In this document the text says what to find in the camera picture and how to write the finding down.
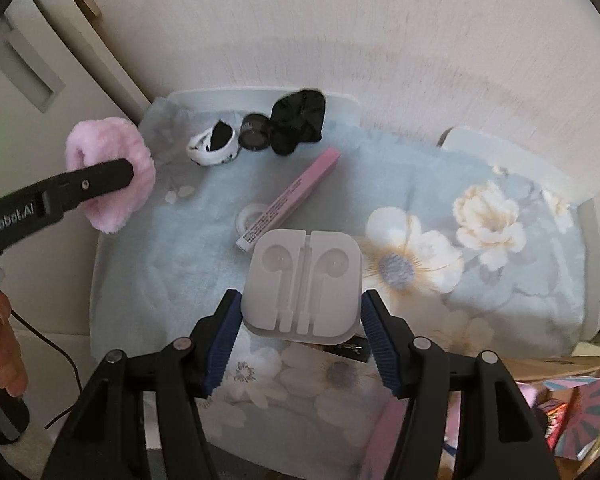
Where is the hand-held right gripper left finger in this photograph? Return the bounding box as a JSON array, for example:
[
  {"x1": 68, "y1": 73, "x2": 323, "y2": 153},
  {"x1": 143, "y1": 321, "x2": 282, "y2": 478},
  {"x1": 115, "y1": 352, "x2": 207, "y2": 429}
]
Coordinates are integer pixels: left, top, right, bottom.
[{"x1": 40, "y1": 289, "x2": 242, "y2": 480}]

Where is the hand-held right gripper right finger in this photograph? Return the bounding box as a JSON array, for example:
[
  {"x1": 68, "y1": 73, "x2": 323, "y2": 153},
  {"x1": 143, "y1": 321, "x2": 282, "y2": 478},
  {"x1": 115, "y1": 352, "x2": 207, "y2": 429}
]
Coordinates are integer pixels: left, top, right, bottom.
[{"x1": 361, "y1": 290, "x2": 563, "y2": 480}]

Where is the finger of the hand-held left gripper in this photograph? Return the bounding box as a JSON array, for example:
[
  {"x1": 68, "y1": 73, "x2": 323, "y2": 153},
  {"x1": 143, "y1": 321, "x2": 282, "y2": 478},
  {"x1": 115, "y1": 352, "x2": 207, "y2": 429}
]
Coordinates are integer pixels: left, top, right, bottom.
[{"x1": 40, "y1": 157, "x2": 136, "y2": 218}]

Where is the pink fluffy scrunchie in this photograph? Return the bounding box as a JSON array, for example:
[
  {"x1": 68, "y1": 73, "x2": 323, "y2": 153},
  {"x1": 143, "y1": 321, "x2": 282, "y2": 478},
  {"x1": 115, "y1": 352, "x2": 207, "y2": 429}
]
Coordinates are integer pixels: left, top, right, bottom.
[{"x1": 65, "y1": 116, "x2": 157, "y2": 234}]

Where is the white earphone case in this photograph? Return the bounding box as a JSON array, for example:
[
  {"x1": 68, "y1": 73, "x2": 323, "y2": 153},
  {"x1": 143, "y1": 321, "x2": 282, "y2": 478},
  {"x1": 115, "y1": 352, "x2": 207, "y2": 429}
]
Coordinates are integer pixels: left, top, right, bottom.
[{"x1": 240, "y1": 227, "x2": 365, "y2": 346}]

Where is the cardboard box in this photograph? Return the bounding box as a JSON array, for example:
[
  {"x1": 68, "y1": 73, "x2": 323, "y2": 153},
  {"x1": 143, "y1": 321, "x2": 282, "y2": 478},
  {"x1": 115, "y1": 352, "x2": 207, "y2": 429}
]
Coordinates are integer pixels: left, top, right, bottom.
[{"x1": 500, "y1": 330, "x2": 600, "y2": 480}]

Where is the red box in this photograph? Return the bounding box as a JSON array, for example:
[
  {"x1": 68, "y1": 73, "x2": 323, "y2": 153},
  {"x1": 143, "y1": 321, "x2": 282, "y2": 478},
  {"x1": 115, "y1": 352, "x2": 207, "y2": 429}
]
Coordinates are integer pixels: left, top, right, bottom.
[{"x1": 540, "y1": 399, "x2": 573, "y2": 448}]

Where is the person's left hand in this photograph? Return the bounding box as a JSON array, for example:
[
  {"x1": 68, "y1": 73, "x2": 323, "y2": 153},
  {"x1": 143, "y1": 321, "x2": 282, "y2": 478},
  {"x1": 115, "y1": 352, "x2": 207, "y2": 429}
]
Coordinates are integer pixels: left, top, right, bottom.
[{"x1": 0, "y1": 291, "x2": 28, "y2": 401}]

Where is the pink cloth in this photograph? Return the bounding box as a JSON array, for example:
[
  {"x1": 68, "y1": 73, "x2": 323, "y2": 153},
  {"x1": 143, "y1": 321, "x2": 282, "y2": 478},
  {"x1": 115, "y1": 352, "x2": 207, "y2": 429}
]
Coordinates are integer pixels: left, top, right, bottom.
[{"x1": 365, "y1": 397, "x2": 411, "y2": 480}]

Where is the blue floral blanket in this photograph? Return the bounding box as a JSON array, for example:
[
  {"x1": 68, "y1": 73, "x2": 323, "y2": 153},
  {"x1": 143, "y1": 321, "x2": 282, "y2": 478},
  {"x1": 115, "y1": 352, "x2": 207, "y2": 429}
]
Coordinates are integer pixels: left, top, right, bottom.
[{"x1": 92, "y1": 95, "x2": 588, "y2": 480}]

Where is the black and white scrunchie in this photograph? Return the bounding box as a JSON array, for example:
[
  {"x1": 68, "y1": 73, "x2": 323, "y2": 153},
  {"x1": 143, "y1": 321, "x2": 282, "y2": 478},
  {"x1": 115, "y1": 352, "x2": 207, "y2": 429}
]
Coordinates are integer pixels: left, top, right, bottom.
[{"x1": 186, "y1": 120, "x2": 241, "y2": 167}]

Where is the clear tape roll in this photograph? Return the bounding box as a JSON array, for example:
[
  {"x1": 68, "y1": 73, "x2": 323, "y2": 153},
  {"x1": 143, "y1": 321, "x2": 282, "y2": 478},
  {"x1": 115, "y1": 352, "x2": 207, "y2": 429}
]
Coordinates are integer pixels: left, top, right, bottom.
[{"x1": 235, "y1": 202, "x2": 268, "y2": 235}]

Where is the small black jar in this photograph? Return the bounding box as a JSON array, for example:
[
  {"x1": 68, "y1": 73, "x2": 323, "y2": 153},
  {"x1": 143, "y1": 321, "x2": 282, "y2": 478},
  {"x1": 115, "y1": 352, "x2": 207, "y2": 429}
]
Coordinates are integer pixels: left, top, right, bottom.
[{"x1": 241, "y1": 113, "x2": 276, "y2": 152}]

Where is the pink tube box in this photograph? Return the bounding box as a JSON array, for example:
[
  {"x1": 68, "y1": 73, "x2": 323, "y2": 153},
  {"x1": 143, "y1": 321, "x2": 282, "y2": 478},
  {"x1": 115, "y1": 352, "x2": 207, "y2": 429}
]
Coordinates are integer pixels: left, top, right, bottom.
[{"x1": 236, "y1": 147, "x2": 341, "y2": 253}]

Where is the black cable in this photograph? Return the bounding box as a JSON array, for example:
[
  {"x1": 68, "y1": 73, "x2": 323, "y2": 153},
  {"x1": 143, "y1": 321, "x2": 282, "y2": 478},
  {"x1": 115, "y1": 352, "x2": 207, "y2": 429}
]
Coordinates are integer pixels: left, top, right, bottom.
[{"x1": 10, "y1": 310, "x2": 81, "y2": 426}]

